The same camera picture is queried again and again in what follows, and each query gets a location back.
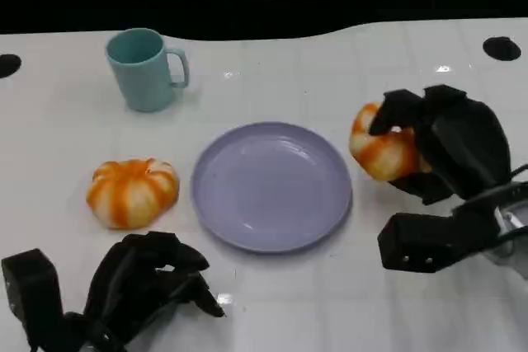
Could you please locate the black table grommet hole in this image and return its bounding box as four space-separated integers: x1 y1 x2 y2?
482 36 522 62
0 53 22 79

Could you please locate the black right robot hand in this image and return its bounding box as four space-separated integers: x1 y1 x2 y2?
368 84 513 206

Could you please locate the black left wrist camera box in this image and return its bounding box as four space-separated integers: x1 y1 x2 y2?
1 247 67 349

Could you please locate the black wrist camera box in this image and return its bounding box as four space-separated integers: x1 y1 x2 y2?
377 204 502 275
1 247 67 349

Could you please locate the orange white toy bread roll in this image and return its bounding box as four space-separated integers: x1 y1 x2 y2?
86 157 181 230
349 101 432 182

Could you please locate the pale green mug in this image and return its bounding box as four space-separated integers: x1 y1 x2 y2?
104 27 191 113

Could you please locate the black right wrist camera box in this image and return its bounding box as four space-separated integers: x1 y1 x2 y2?
377 204 502 275

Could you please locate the lilac plate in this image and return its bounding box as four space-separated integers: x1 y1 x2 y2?
190 121 354 254

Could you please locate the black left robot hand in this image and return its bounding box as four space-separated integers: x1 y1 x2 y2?
81 231 226 352

